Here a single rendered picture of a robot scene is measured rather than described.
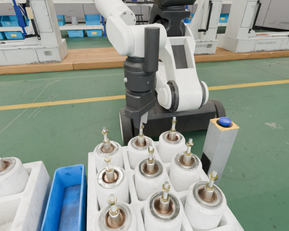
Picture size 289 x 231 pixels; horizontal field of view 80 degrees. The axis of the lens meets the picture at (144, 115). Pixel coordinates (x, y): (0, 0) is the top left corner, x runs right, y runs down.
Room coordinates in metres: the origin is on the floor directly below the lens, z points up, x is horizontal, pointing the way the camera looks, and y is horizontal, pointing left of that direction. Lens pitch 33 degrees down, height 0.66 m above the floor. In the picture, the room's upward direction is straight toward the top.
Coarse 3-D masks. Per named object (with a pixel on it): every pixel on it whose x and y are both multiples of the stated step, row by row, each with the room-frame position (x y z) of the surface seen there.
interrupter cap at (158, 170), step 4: (144, 160) 0.38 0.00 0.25; (156, 160) 0.38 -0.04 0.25; (140, 164) 0.36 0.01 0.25; (144, 164) 0.36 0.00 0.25; (156, 164) 0.36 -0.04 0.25; (160, 164) 0.36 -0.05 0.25; (140, 168) 0.35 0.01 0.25; (144, 168) 0.35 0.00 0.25; (156, 168) 0.35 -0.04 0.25; (160, 168) 0.35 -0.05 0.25; (140, 172) 0.33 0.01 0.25; (144, 172) 0.33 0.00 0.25; (148, 172) 0.33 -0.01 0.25; (152, 172) 0.33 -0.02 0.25; (156, 172) 0.33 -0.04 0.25; (160, 172) 0.33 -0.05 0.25; (144, 176) 0.32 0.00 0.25; (148, 176) 0.32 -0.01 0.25; (152, 176) 0.32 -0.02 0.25; (156, 176) 0.32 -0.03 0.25
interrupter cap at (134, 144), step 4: (136, 136) 0.49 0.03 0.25; (144, 136) 0.49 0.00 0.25; (132, 140) 0.47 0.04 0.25; (136, 140) 0.47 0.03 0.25; (144, 140) 0.48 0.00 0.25; (148, 140) 0.47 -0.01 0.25; (132, 144) 0.45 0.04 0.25; (136, 144) 0.45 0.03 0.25; (144, 144) 0.45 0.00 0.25; (148, 144) 0.45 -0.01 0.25; (136, 148) 0.43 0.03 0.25; (140, 148) 0.43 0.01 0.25; (144, 148) 0.43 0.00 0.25
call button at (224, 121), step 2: (220, 118) 0.50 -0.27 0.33; (222, 118) 0.50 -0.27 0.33; (224, 118) 0.50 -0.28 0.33; (226, 118) 0.50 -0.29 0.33; (228, 118) 0.50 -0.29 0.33; (220, 120) 0.49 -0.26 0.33; (222, 120) 0.49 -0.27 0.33; (224, 120) 0.49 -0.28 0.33; (226, 120) 0.49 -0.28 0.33; (228, 120) 0.49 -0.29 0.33; (230, 120) 0.49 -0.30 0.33; (220, 122) 0.49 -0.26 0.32; (222, 122) 0.48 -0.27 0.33; (224, 122) 0.48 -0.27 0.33; (226, 122) 0.48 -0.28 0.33; (228, 122) 0.48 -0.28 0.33; (230, 122) 0.48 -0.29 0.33; (222, 124) 0.48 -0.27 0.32; (224, 124) 0.48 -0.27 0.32; (226, 124) 0.47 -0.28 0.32; (228, 124) 0.47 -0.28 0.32
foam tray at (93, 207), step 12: (156, 144) 0.53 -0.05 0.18; (156, 156) 0.47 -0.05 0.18; (96, 168) 0.43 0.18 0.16; (168, 168) 0.42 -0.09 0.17; (132, 180) 0.36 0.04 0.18; (168, 180) 0.36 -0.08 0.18; (204, 180) 0.36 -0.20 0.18; (132, 192) 0.32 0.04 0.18; (180, 192) 0.32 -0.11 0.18; (96, 204) 0.28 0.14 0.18; (132, 204) 0.28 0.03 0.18; (144, 204) 0.28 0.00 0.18; (228, 216) 0.25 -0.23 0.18; (144, 228) 0.22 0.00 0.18; (180, 228) 0.23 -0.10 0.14; (216, 228) 0.22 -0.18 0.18; (228, 228) 0.22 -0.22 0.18; (240, 228) 0.22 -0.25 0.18
